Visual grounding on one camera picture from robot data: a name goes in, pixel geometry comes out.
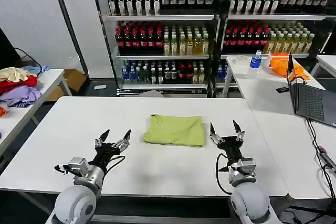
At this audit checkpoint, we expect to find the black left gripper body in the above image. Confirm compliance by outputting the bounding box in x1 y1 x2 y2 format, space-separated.
91 142 122 170

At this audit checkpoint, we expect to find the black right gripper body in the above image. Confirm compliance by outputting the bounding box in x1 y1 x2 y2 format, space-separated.
218 134 245 166

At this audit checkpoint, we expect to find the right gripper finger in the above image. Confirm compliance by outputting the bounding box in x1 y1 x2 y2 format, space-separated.
232 119 246 142
209 122 225 145

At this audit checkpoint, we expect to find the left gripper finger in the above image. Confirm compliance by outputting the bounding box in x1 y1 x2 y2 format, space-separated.
111 129 132 153
94 129 111 148

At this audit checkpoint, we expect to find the light green shirt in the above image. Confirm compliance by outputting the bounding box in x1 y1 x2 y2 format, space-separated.
142 114 206 148

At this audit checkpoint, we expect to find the white table with laptop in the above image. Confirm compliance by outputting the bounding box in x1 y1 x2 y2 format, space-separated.
222 55 336 200

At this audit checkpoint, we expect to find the grey chair back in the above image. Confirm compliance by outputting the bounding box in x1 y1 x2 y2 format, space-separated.
138 90 165 98

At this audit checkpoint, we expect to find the brown cardboard box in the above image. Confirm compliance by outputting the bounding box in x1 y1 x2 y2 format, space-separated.
44 69 88 102

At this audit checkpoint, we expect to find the white plastic box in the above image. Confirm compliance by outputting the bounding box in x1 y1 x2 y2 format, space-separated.
232 55 250 74

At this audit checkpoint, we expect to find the blue label water bottle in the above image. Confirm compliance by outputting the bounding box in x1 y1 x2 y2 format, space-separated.
248 50 263 77

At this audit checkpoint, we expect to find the dark grey laptop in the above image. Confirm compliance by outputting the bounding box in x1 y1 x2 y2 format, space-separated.
287 52 336 128

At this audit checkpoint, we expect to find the white side table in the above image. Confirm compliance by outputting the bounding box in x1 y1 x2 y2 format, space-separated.
0 68 73 156

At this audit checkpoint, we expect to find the orange cloth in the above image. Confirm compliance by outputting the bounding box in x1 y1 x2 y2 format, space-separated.
270 52 311 81

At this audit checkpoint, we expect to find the purple cloth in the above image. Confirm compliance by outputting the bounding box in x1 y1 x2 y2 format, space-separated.
0 85 43 108

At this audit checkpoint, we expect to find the light blue cloth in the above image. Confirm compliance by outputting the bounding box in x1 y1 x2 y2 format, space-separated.
23 64 51 77

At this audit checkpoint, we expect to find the red cloth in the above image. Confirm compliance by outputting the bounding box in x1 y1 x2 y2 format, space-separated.
0 74 39 95

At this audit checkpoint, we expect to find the cream cloth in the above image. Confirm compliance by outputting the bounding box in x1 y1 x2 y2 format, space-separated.
0 67 31 83

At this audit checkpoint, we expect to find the white corner table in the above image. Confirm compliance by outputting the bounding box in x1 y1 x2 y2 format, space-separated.
310 55 336 78

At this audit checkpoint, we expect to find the wide shelf with bottles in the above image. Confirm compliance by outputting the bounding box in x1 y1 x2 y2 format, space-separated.
90 0 220 96

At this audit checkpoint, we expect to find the narrow shelf with bottles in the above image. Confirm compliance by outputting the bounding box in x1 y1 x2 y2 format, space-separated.
215 0 336 98

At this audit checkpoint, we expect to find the black monitor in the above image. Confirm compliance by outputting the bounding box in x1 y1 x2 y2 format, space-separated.
0 26 22 70

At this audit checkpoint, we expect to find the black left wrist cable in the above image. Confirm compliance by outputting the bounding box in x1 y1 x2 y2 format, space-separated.
104 155 126 175

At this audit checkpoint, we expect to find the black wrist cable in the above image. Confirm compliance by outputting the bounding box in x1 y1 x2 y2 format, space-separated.
104 155 126 175
215 152 235 196

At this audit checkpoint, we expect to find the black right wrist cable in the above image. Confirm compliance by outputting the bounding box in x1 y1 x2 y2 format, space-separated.
215 152 235 196

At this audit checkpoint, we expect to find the black laptop cable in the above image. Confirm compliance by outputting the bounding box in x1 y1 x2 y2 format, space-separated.
306 118 336 204

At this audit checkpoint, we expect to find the red cable plug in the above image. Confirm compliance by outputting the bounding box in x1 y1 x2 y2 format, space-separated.
318 145 336 169

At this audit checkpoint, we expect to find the black wall strip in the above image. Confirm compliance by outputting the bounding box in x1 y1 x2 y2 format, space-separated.
49 0 90 79

